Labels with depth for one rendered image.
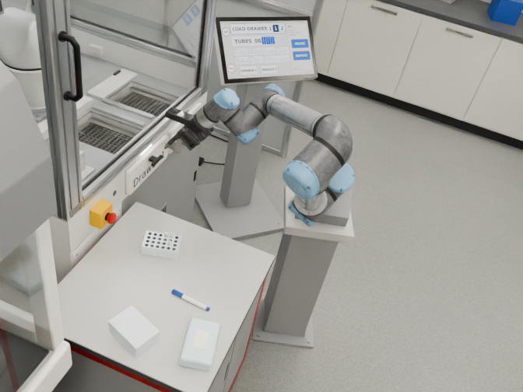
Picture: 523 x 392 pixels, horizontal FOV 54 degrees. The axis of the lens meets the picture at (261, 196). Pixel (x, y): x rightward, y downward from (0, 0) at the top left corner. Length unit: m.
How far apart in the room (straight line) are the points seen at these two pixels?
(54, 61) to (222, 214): 1.90
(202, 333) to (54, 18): 0.94
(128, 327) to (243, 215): 1.67
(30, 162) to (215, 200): 2.28
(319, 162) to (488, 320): 1.98
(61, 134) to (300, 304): 1.40
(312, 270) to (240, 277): 0.54
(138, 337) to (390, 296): 1.76
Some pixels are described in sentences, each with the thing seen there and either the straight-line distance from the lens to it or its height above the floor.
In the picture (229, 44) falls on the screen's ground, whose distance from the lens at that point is 2.52.
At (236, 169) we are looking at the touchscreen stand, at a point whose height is 0.33.
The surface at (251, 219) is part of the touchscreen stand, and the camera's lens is 3.10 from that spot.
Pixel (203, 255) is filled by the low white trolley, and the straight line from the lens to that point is 1.85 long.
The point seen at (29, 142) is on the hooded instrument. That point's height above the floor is 1.54.
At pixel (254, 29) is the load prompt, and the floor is 1.15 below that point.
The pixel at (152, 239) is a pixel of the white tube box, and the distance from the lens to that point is 1.84.
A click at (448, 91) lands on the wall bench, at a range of 4.67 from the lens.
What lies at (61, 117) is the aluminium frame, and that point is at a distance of 1.48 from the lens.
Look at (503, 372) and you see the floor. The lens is 3.01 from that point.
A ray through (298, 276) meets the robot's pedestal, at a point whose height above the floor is 0.44.
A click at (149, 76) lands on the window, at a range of 1.89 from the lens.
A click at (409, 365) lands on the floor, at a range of 2.76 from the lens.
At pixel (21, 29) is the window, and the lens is 1.44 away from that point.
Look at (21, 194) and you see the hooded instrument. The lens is 0.99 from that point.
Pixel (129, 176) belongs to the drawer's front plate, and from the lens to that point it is 1.91.
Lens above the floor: 2.11
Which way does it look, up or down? 39 degrees down
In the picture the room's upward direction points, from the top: 13 degrees clockwise
